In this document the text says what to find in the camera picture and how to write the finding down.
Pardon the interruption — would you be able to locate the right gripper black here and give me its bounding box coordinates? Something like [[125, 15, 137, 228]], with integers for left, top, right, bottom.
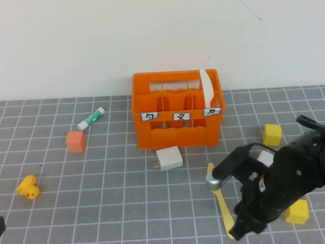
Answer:
[[228, 189, 282, 241]]

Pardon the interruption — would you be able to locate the yellow rubber duck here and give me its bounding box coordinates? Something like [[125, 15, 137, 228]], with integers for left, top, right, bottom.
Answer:
[[16, 174, 41, 201]]

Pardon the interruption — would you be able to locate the orange plastic cutlery crate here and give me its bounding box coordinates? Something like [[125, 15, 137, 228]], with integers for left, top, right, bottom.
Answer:
[[132, 69, 226, 150]]

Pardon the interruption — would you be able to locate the salmon orange house block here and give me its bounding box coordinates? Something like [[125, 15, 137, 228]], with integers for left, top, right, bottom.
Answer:
[[65, 131, 86, 153]]

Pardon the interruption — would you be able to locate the paper label knife character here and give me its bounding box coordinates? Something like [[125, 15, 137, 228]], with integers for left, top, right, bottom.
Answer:
[[202, 107, 221, 117]]

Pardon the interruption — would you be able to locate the white green glue stick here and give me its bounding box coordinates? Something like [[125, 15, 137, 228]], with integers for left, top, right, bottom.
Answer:
[[77, 107, 106, 131]]

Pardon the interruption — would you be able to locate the white foam cube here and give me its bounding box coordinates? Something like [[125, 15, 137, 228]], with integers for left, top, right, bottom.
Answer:
[[256, 150, 276, 168]]

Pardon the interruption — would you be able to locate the white power adapter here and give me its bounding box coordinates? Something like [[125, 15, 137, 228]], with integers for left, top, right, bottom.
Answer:
[[151, 145, 184, 171]]

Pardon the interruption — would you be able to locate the paper label spoon character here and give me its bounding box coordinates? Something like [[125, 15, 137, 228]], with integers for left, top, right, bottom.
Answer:
[[140, 111, 159, 123]]

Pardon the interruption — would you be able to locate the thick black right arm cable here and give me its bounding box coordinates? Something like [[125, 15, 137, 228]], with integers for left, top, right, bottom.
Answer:
[[247, 114, 325, 153]]

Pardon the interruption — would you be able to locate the yellow plastic knife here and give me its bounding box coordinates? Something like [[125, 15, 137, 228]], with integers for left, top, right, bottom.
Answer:
[[207, 162, 236, 240]]

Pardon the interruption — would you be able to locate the white plastic knife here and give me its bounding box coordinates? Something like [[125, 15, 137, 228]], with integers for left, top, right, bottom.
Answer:
[[199, 68, 220, 110]]

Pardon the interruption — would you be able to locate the yellow foam cube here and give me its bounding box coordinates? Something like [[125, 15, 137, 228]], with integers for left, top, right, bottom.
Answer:
[[262, 124, 282, 146], [284, 199, 309, 225]]

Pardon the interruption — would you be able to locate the paper label fork character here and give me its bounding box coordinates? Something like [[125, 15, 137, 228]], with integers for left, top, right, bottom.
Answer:
[[172, 112, 191, 121]]

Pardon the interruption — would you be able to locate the grey grid table mat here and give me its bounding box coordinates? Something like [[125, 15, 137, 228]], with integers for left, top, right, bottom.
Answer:
[[0, 85, 325, 244]]

